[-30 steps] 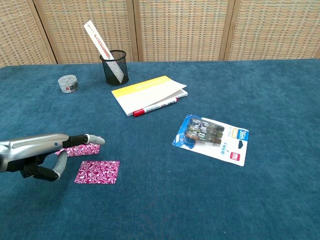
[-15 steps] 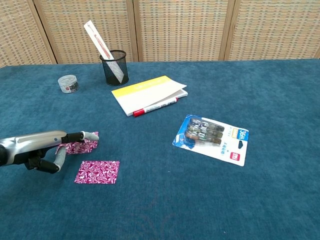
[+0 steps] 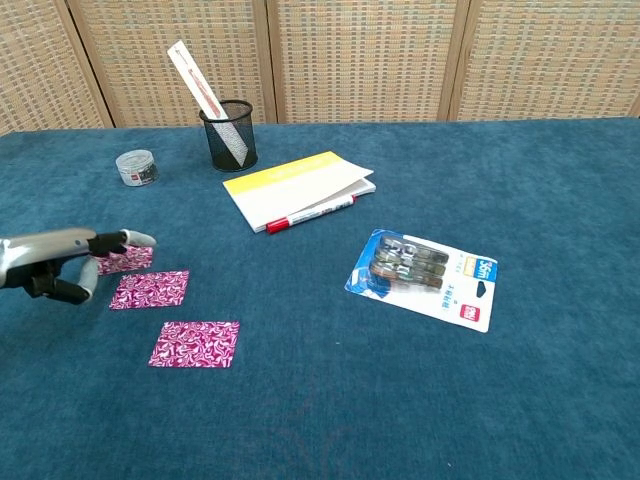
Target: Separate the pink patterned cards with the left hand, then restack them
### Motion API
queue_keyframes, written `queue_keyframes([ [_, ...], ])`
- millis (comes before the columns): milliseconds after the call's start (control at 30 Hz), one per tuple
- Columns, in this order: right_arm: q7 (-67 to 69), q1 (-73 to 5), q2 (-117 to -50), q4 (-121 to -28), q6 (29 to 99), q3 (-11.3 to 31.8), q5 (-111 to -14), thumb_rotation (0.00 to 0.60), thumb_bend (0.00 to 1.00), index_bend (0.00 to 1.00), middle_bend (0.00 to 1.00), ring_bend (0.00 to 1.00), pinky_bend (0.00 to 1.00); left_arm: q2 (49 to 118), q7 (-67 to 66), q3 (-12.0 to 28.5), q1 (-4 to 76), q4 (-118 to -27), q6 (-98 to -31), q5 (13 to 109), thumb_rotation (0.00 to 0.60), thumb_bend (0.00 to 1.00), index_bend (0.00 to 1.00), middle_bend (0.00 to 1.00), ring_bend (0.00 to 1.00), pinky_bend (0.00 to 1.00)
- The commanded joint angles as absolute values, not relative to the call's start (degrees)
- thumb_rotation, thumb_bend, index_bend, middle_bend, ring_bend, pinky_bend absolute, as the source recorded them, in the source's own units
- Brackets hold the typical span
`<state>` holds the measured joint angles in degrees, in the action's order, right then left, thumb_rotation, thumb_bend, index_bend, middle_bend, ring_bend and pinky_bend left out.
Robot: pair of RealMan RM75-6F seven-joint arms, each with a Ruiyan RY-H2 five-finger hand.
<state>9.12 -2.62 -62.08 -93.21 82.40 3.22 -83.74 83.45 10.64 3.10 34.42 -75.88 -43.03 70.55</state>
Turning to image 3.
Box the woven rattan folding screen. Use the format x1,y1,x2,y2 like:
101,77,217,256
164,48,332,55
0,0,640,137

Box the clear round clip box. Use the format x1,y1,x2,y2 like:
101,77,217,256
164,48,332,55
115,148,161,188

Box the blue white tape blister pack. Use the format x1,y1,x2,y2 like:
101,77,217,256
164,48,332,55
343,228,500,334

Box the pink white patterned tile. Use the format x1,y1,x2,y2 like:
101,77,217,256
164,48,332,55
95,244,155,277
147,320,241,369
109,270,191,311

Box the white ruler with red print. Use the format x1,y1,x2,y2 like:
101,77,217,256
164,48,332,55
166,39,250,166

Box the red capped white marker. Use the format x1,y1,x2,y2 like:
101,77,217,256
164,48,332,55
265,194,357,235

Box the black mesh pen holder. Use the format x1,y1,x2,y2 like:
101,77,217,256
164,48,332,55
198,99,259,173

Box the yellow and white notebook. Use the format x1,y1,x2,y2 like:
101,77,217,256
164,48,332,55
222,150,377,235

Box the blue table cloth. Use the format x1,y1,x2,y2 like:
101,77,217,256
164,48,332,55
0,117,640,480

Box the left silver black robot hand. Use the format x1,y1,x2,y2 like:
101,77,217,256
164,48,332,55
0,227,158,306

